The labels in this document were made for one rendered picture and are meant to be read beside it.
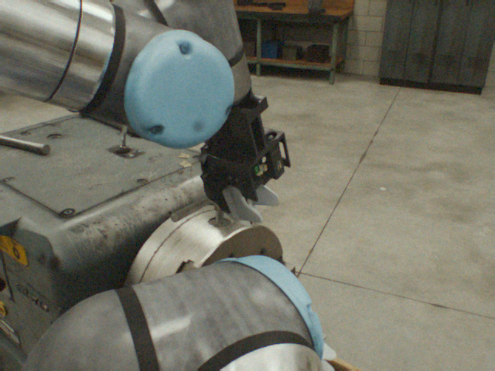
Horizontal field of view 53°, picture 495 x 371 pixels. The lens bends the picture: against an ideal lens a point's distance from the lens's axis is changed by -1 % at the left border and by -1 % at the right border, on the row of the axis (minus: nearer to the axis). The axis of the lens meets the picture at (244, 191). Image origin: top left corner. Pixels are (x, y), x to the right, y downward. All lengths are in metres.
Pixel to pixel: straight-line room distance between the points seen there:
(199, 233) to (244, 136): 0.32
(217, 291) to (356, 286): 2.43
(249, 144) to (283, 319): 0.22
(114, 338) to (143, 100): 0.17
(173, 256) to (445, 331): 1.99
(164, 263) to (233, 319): 0.46
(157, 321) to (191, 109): 0.16
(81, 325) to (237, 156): 0.27
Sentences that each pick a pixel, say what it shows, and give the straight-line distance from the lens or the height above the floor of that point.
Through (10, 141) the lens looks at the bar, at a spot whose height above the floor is 1.27.
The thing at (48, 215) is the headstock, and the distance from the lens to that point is 0.90.
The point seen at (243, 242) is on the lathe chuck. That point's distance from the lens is 0.86.
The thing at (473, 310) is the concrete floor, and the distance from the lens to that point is 2.84.
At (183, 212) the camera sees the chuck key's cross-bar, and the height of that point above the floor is 1.37.
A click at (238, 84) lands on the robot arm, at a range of 0.52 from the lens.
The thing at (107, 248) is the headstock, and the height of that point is 1.21.
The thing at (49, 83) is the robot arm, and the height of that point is 1.59.
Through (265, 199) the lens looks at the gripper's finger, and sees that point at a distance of 0.66.
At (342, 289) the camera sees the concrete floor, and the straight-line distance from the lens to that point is 2.78.
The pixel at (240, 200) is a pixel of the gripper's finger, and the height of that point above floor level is 1.38.
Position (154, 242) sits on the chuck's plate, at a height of 1.22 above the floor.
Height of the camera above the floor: 1.67
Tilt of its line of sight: 27 degrees down
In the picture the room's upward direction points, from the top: straight up
